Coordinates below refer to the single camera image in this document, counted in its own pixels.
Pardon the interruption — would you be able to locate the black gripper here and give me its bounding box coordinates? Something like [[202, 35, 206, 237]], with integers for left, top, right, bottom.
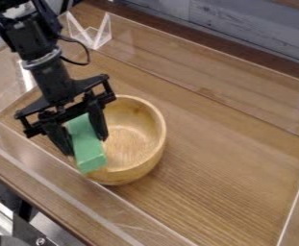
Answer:
[[15, 53, 117, 156]]

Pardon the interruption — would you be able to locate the green rectangular block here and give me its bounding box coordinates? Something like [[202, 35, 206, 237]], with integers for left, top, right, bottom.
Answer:
[[67, 113, 108, 174]]

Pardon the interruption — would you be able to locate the brown wooden bowl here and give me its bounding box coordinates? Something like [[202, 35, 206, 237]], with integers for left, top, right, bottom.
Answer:
[[85, 95, 168, 185]]

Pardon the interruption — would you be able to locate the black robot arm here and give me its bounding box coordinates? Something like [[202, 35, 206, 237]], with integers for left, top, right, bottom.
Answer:
[[0, 0, 117, 156]]

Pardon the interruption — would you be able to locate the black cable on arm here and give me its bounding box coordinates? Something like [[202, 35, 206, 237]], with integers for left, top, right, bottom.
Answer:
[[58, 34, 93, 67]]

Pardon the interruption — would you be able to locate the clear acrylic corner bracket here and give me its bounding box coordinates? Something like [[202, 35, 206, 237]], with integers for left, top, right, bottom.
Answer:
[[66, 12, 113, 50]]

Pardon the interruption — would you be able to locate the black metal bracket with bolt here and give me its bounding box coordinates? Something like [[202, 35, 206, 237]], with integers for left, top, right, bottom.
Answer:
[[13, 214, 58, 246]]

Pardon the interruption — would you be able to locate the clear acrylic tray enclosure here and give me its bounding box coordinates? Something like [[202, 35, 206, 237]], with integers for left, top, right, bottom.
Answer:
[[0, 18, 299, 246]]

